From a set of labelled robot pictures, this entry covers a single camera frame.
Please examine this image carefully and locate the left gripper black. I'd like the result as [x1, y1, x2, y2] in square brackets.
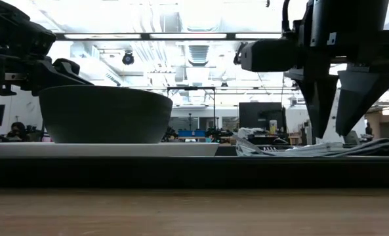
[0, 0, 94, 98]

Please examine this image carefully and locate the person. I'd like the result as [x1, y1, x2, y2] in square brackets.
[5, 121, 30, 143]

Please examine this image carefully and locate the black aluminium table frame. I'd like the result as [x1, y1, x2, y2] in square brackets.
[54, 31, 282, 41]

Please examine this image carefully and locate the black computer monitor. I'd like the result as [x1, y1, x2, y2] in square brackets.
[238, 102, 287, 134]

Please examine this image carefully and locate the black round bowl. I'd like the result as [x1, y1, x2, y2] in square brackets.
[37, 85, 174, 145]

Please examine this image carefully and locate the blue storage bin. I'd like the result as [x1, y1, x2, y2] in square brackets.
[177, 129, 207, 138]

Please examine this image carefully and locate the silver ceiling air duct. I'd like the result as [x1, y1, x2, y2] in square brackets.
[176, 0, 225, 68]

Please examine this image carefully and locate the white round plate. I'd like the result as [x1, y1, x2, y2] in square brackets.
[0, 141, 220, 159]

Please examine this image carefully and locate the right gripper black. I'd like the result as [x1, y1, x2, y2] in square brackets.
[241, 30, 389, 138]

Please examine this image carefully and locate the black ceiling spotlight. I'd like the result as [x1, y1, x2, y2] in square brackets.
[121, 50, 136, 66]
[232, 42, 243, 66]

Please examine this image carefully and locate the grey cloth napkin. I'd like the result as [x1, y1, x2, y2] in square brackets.
[235, 136, 389, 158]

